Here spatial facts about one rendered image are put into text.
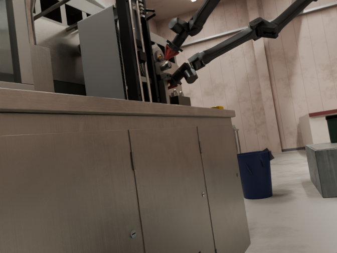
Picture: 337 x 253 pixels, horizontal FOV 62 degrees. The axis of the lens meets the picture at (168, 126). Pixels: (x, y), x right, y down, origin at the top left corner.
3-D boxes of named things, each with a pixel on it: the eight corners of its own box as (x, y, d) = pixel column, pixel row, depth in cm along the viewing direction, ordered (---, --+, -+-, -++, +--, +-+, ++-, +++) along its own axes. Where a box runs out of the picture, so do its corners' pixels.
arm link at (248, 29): (262, 30, 158) (259, 14, 149) (267, 36, 155) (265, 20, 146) (193, 67, 164) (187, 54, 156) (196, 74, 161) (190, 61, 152)
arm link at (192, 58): (200, 64, 163) (195, 53, 156) (208, 76, 156) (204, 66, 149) (182, 74, 164) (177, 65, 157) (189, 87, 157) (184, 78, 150)
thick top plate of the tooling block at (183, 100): (179, 105, 165) (177, 95, 166) (126, 117, 186) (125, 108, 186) (191, 106, 179) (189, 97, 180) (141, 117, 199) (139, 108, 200)
